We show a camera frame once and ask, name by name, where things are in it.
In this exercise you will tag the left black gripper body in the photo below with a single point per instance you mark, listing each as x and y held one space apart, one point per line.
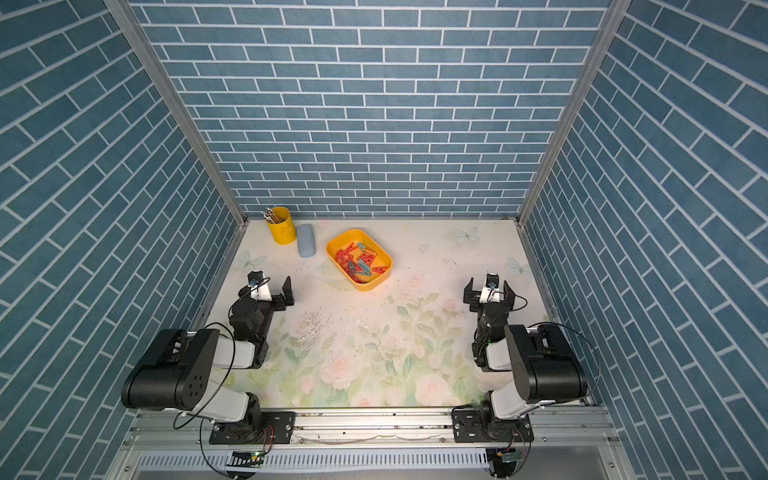
279 301

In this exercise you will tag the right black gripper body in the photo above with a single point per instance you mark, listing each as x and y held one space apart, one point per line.
474 299

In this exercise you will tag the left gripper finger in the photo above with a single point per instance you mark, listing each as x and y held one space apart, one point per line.
287 292
255 279

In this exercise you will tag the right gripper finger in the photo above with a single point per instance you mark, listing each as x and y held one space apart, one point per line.
509 296
471 296

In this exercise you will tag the yellow plastic storage box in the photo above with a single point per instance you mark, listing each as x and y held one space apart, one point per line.
360 259

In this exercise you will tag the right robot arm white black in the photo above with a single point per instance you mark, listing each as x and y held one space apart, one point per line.
545 370

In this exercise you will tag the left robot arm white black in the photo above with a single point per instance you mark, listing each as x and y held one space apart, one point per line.
174 373

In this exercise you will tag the yellow pen cup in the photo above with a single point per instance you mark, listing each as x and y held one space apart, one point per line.
285 232

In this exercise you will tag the blue-grey fabric case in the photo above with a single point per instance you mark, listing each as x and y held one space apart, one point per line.
306 242

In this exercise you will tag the pens in cup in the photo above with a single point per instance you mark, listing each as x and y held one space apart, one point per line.
271 217

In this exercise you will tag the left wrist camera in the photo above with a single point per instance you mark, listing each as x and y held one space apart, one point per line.
263 292

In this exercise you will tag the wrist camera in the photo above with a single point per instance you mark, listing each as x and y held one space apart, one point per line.
491 291
263 292

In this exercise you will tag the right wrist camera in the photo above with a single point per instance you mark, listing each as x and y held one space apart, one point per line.
491 291

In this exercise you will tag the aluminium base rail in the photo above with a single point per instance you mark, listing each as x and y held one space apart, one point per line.
557 426

